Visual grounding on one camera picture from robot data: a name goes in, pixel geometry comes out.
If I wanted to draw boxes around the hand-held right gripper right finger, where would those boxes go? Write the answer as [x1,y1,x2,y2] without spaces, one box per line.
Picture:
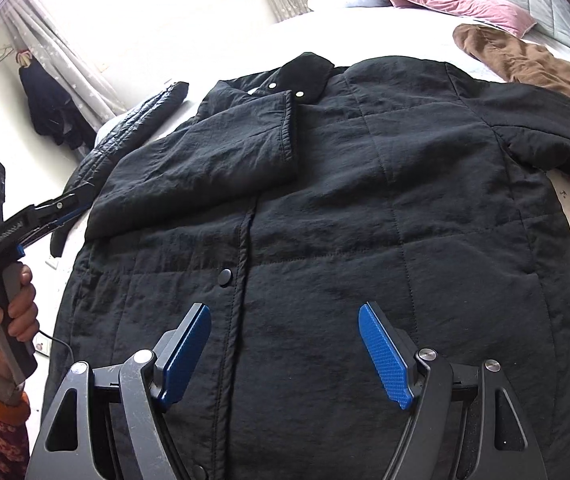
[357,301,548,480]

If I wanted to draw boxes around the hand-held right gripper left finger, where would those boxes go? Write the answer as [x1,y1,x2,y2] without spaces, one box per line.
[25,302,213,480]

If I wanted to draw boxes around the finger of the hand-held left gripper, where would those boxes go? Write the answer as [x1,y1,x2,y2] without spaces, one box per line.
[20,205,83,251]
[32,187,91,221]

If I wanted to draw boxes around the black quilted jacket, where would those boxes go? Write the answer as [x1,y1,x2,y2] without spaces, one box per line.
[48,51,570,480]

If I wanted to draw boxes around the dark hanging clothes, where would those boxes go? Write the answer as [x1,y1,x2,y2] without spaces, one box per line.
[17,62,100,152]

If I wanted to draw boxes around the grey patterned curtain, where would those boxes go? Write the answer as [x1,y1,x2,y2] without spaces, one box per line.
[0,0,133,117]

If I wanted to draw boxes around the brown garment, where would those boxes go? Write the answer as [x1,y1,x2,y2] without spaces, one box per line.
[452,23,570,117]

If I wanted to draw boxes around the black cable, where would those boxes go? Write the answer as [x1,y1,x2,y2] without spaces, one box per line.
[35,329,75,367]

